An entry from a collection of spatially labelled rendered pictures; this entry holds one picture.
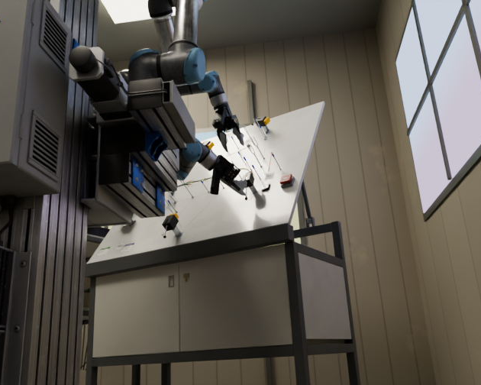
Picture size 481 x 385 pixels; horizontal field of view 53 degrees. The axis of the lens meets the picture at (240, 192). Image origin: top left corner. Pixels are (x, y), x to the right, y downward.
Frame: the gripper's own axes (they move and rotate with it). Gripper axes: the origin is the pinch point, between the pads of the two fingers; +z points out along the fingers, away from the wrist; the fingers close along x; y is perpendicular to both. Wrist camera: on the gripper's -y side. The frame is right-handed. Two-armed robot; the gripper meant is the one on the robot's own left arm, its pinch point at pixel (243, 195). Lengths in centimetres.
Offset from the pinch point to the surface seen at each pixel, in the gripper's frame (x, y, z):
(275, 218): -17.7, -2.0, 11.6
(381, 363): 112, -11, 214
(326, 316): -22, -21, 56
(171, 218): 19.2, -26.7, -14.8
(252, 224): -10.6, -9.3, 7.9
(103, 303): 47, -80, -9
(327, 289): -14, -11, 54
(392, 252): 135, 70, 182
